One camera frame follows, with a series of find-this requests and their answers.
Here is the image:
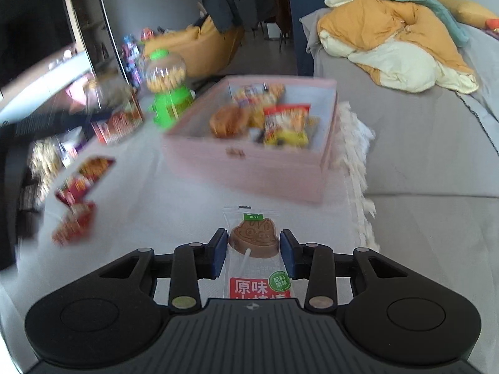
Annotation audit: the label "brown lollipop packet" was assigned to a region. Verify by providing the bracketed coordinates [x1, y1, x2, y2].
[223, 206, 293, 300]

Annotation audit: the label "round bread packet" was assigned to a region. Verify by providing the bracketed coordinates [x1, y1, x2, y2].
[209, 105, 251, 138]

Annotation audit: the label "yellow cartoon snack bag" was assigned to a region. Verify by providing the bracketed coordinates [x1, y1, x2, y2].
[232, 83, 286, 129]

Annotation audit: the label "white table cloth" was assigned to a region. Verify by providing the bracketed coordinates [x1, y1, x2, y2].
[0, 100, 382, 359]

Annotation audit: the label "pink cardboard box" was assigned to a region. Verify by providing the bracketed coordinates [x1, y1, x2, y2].
[162, 75, 337, 203]

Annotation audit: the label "dark red snack bag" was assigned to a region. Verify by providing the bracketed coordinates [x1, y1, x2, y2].
[55, 156, 116, 206]

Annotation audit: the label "grey sofa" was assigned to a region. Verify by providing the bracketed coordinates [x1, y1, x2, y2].
[300, 8, 498, 373]

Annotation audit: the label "red cartoon snack bag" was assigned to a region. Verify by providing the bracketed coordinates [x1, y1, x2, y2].
[263, 104, 310, 148]

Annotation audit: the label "clear jar red label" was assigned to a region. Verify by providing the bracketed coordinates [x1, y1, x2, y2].
[84, 73, 144, 145]

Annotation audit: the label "large glass peanut jar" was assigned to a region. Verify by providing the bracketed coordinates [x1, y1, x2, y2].
[30, 138, 63, 201]

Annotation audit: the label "green candy dispenser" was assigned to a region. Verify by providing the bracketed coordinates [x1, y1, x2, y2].
[145, 49, 194, 129]

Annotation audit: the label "colourful bottles on shelf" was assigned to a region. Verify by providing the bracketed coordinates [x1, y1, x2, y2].
[122, 28, 155, 89]

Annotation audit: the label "orange and cream blanket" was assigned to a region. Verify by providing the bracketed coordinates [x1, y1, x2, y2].
[316, 0, 479, 95]

